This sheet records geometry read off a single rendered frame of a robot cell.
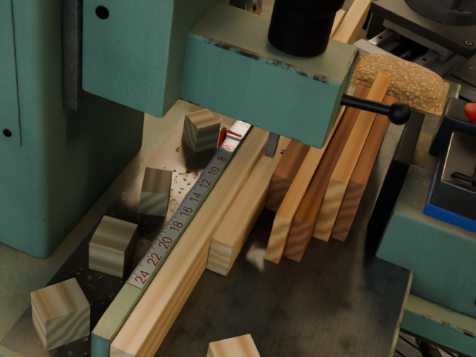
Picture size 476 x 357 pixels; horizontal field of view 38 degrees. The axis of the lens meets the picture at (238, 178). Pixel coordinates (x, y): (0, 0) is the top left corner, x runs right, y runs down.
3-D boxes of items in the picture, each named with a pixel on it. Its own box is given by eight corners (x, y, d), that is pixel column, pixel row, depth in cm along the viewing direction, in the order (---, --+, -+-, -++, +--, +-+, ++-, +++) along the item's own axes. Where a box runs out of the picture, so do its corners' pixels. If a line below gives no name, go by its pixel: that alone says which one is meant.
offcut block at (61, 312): (90, 335, 66) (91, 304, 63) (46, 351, 64) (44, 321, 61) (75, 307, 68) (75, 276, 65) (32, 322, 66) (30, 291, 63)
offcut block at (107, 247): (136, 250, 75) (138, 224, 72) (122, 278, 71) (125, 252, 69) (103, 241, 75) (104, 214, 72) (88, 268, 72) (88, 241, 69)
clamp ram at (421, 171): (440, 258, 66) (477, 188, 60) (365, 230, 67) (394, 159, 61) (452, 201, 72) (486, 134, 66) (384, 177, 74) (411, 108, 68)
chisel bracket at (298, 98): (317, 165, 61) (342, 84, 55) (172, 112, 63) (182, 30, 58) (338, 122, 66) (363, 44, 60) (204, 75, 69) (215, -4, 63)
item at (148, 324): (131, 395, 51) (134, 355, 47) (107, 384, 51) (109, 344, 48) (336, 43, 95) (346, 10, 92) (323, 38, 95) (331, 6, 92)
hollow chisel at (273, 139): (273, 159, 66) (282, 116, 63) (263, 155, 66) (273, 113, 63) (275, 153, 67) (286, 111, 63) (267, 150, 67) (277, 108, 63)
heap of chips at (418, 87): (440, 117, 85) (448, 98, 83) (344, 84, 87) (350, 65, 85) (450, 83, 91) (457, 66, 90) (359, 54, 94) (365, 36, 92)
